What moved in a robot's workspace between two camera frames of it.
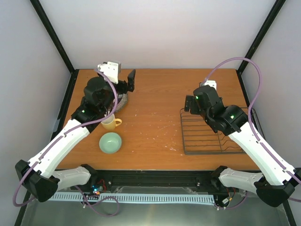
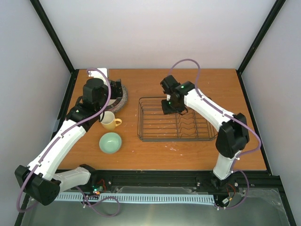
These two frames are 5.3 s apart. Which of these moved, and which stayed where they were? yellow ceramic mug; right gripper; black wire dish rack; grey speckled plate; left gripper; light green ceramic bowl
Moved: right gripper; left gripper; black wire dish rack
Stayed: yellow ceramic mug; light green ceramic bowl; grey speckled plate
